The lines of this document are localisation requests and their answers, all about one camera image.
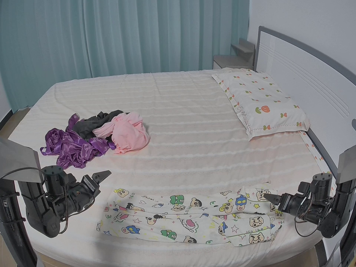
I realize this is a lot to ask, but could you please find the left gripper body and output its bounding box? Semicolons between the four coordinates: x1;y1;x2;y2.
68;174;102;213

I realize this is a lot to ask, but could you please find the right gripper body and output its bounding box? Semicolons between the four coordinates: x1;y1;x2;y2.
278;193;308;217

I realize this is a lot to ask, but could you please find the white printed pyjama top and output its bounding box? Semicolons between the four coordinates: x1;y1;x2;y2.
96;181;285;247

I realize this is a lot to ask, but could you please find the bed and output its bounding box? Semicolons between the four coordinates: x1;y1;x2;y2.
0;25;356;267

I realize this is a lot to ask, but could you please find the purple satin garment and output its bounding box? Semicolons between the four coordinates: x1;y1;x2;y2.
40;114;116;169

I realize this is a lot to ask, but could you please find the pink garment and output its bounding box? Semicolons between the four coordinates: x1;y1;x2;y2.
92;111;151;154

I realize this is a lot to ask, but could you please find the dark grey garment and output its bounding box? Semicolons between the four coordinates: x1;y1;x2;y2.
65;110;131;142

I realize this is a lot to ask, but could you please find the white printed pillowcase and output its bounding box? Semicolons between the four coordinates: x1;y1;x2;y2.
299;130;324;162

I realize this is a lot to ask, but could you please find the white printed pillow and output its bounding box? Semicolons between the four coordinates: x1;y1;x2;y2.
211;67;310;142

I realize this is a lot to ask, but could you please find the grey bedside table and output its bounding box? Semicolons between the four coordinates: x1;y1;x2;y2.
213;37;256;70

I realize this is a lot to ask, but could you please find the blue-green curtain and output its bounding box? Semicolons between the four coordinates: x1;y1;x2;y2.
0;0;251;115

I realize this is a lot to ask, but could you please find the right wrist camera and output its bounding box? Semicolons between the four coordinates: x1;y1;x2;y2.
297;180;312;197

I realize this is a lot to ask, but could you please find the black cable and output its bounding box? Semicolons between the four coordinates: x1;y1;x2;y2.
294;214;320;237
59;196;96;234
0;167;46;183

